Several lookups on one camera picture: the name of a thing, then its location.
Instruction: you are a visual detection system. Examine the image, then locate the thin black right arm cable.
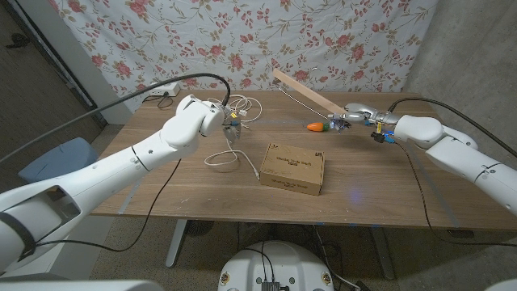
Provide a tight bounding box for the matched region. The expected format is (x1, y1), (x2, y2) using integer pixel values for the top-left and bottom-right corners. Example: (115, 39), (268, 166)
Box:
(397, 141), (517, 247)

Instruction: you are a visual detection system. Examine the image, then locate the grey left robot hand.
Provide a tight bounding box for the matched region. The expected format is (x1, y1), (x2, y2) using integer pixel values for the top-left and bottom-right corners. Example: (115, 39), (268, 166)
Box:
(221, 107), (243, 146)

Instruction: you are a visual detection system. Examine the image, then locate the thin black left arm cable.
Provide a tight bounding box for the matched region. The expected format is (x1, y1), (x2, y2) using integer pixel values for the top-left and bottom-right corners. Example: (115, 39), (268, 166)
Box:
(36, 158), (183, 254)

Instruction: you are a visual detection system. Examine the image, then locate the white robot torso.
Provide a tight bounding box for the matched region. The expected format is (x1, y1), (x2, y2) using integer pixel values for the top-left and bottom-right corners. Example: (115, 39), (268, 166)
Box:
(217, 241), (335, 291)

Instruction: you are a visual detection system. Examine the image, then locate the black door handle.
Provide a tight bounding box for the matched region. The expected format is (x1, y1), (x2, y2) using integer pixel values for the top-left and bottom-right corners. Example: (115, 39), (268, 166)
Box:
(6, 32), (32, 49)

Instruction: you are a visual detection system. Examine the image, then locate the black power strip cord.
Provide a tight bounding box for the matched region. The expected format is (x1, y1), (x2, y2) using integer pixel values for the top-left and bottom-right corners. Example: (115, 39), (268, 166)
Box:
(143, 95), (174, 109)

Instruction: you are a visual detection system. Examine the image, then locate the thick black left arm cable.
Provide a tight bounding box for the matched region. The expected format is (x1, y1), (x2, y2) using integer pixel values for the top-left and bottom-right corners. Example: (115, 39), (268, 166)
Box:
(0, 72), (232, 165)

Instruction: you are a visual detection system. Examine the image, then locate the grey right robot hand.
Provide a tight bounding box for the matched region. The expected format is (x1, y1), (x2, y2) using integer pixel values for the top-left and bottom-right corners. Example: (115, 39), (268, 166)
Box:
(327, 102), (401, 134)

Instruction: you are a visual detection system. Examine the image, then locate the white Ethernet cable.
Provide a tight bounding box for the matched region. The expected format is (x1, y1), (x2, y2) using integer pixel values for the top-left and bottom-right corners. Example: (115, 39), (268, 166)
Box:
(204, 93), (263, 180)

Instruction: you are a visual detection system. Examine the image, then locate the brown cardboard box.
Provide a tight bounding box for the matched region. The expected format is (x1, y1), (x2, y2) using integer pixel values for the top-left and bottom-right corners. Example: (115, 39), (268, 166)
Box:
(258, 142), (326, 197)

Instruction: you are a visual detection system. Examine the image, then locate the floral backdrop cloth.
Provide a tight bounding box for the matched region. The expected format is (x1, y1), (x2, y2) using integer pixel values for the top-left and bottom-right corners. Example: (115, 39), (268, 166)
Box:
(48, 0), (439, 114)

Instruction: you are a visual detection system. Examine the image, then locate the white power strip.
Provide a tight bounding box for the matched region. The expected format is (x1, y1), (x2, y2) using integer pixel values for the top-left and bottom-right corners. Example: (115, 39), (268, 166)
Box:
(147, 82), (182, 98)

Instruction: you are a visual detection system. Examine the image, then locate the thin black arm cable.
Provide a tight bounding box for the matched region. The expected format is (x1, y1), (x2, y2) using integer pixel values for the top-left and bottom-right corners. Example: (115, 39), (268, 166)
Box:
(397, 141), (517, 247)
(36, 158), (183, 254)

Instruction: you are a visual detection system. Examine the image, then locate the metal table leg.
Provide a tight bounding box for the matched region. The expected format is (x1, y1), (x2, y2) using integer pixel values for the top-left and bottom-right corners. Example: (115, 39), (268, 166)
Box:
(371, 226), (396, 280)
(165, 219), (189, 268)

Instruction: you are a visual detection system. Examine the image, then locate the blue padded stool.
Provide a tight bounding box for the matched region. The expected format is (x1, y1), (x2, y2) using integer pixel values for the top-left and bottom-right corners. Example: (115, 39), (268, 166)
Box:
(18, 137), (100, 185)

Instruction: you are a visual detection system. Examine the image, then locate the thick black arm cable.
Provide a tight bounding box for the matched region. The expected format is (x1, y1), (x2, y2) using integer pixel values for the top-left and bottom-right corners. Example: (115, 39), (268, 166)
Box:
(387, 96), (517, 158)
(0, 72), (232, 165)

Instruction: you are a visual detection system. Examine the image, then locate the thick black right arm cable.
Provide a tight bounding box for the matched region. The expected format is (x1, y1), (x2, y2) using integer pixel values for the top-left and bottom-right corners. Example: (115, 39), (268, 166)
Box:
(387, 96), (517, 158)

